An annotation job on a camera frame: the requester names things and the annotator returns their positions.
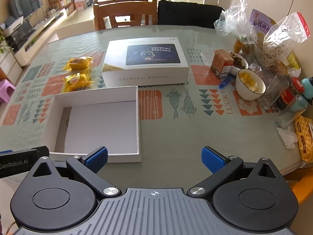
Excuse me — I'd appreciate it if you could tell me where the yellow bread packet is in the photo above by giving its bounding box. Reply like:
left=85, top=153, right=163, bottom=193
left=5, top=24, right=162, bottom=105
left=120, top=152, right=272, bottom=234
left=63, top=56, right=93, bottom=71
left=63, top=72, right=93, bottom=92

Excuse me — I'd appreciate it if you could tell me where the white tablet box lid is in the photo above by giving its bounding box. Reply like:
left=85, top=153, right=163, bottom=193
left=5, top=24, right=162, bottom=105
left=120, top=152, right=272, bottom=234
left=102, top=37, right=189, bottom=88

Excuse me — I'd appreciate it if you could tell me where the white open box tray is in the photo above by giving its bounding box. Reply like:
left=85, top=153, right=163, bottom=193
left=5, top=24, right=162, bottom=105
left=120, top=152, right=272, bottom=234
left=40, top=86, right=142, bottom=163

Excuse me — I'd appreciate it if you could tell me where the patterned plastic tablecloth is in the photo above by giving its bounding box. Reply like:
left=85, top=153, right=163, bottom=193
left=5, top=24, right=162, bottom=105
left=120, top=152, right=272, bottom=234
left=1, top=25, right=303, bottom=190

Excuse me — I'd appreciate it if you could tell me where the white crumpled tissue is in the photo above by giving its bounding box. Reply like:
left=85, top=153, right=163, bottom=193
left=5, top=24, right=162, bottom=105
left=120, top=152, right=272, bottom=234
left=276, top=126, right=298, bottom=149

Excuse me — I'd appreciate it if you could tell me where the purple plastic stool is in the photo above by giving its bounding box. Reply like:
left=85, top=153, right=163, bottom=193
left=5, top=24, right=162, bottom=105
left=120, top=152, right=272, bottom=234
left=0, top=79, right=15, bottom=104

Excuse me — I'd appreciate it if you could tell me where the white bowl yellow food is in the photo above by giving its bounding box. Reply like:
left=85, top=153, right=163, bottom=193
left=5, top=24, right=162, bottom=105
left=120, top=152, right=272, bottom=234
left=235, top=69, right=266, bottom=101

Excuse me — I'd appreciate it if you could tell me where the blue plastic clip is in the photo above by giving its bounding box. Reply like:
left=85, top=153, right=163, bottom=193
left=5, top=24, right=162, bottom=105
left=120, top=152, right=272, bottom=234
left=219, top=74, right=236, bottom=90

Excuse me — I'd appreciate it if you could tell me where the orange yellow snack packet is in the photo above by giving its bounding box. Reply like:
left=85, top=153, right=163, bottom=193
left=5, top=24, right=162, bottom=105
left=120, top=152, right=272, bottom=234
left=294, top=115, right=313, bottom=163

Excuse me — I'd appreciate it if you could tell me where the clear glass jar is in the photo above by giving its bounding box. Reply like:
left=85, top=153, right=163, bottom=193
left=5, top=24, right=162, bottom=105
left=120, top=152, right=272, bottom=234
left=259, top=75, right=289, bottom=109

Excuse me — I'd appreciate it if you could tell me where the teal bottle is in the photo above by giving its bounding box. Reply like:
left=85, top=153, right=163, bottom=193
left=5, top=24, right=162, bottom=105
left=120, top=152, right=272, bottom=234
left=291, top=77, right=313, bottom=112

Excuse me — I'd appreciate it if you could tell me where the white tv cabinet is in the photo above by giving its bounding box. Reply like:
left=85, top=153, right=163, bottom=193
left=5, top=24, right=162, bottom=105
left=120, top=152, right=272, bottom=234
left=1, top=9, right=67, bottom=83

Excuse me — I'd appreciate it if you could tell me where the white bowl dark food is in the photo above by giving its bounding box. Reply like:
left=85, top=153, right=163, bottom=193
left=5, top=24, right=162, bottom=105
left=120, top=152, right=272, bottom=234
left=228, top=52, right=248, bottom=76

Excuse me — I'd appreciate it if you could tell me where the red lid sauce jar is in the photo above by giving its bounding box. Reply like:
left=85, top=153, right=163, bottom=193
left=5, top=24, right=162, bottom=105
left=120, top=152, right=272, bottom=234
left=275, top=77, right=305, bottom=110

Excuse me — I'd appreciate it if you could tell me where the brown drink carton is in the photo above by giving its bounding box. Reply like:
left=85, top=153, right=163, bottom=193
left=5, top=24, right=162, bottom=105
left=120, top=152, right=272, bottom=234
left=211, top=49, right=234, bottom=78

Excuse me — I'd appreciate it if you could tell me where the clear bag red seal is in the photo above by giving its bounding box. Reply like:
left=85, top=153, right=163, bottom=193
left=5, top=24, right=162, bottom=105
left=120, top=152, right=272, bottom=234
left=262, top=12, right=310, bottom=61

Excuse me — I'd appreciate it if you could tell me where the clear crumpled plastic bag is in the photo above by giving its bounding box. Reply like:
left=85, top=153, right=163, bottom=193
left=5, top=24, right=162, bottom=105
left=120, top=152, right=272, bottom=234
left=214, top=0, right=257, bottom=45

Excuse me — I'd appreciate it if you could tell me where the purple snack bag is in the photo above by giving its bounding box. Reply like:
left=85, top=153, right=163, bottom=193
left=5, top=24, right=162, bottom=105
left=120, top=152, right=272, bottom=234
left=249, top=9, right=276, bottom=42

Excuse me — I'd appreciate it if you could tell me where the flat screen television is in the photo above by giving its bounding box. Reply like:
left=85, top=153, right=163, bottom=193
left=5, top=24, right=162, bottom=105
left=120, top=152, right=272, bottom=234
left=8, top=0, right=42, bottom=19

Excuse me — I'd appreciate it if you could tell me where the wooden dining chair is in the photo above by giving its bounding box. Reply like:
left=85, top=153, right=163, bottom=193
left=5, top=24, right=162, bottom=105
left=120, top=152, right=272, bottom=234
left=93, top=0, right=157, bottom=31

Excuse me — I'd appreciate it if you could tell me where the black chair cover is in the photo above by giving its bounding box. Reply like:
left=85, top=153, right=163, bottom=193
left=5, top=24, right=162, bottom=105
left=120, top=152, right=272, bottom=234
left=157, top=0, right=223, bottom=29

